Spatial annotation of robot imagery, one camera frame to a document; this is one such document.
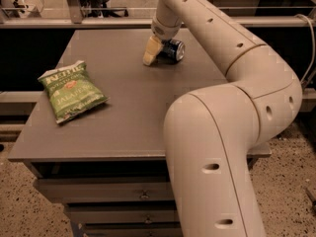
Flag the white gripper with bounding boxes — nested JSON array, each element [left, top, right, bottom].
[[143, 18, 181, 66]]

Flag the blue pepsi can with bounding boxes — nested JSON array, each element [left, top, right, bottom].
[[161, 39, 186, 62]]

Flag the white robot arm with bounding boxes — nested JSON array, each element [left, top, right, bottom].
[[143, 0, 302, 237]]

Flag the green jalapeno chips bag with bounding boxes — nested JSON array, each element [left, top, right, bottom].
[[38, 60, 108, 124]]

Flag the grey drawer cabinet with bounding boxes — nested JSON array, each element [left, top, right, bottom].
[[7, 28, 273, 237]]

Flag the top drawer with knob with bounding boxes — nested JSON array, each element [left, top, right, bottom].
[[34, 177, 174, 204]]

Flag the drawer with knob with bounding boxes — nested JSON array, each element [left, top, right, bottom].
[[34, 177, 174, 204], [64, 201, 179, 224], [83, 223, 183, 237]]

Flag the bottom drawer with knob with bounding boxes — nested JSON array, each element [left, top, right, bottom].
[[83, 223, 183, 237]]

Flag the middle drawer with knob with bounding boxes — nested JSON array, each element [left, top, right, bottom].
[[64, 201, 179, 224]]

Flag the metal railing frame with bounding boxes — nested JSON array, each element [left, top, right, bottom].
[[0, 0, 316, 30]]

